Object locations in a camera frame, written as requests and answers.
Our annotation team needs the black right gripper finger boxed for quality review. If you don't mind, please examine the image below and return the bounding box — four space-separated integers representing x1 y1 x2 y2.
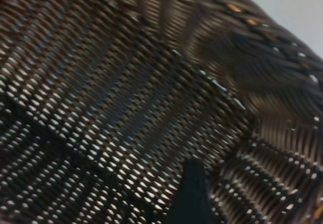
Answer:
173 158 212 224

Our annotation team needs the dark brown woven basket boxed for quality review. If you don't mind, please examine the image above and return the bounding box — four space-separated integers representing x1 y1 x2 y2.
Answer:
0 0 323 224

